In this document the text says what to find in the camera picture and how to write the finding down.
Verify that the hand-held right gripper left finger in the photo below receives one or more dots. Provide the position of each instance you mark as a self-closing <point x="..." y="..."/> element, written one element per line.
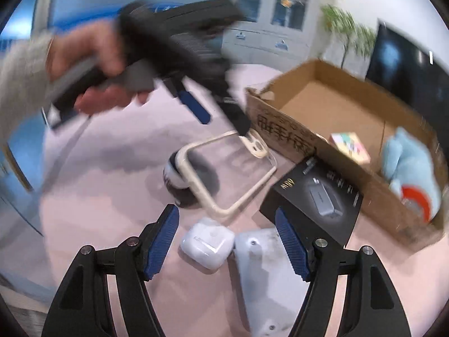
<point x="161" y="245"/>

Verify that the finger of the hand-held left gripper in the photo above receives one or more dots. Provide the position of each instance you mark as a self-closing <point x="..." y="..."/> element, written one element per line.
<point x="193" y="106"/>
<point x="238" y="119"/>

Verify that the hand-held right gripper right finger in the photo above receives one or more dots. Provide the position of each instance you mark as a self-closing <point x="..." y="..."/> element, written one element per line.
<point x="291" y="245"/>

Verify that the pale blue phone case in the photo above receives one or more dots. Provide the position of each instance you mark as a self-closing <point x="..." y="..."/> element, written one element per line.
<point x="259" y="270"/>

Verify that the white earbuds case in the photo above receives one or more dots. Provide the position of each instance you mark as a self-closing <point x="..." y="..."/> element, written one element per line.
<point x="207" y="244"/>

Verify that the black charger box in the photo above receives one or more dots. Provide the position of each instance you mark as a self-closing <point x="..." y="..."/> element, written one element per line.
<point x="326" y="196"/>

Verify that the clear beige-rimmed phone case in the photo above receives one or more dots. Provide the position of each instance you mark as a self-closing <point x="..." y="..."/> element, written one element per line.
<point x="196" y="182"/>

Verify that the brown cardboard box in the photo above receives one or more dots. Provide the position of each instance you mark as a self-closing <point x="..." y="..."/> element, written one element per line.
<point x="336" y="108"/>

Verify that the person's left forearm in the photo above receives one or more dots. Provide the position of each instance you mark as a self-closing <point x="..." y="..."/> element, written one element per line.
<point x="21" y="84"/>

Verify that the person's left hand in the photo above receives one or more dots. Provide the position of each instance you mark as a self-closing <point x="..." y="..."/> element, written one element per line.
<point x="82" y="47"/>

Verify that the black and white small ball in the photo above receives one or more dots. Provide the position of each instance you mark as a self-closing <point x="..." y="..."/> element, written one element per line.
<point x="173" y="175"/>

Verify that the grey glass-door cabinet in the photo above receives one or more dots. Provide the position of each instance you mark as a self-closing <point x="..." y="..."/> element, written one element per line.
<point x="270" y="17"/>

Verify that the colourful puzzle cube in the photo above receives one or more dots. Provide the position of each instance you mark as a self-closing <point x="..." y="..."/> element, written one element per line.
<point x="350" y="147"/>

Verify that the blue plush toy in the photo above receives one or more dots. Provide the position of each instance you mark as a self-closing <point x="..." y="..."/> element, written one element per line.
<point x="407" y="168"/>

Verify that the thin leafy green plant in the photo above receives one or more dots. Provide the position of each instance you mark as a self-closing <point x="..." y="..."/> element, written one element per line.
<point x="345" y="24"/>

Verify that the black television screen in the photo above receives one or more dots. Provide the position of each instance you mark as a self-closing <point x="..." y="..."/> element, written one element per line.
<point x="400" y="59"/>

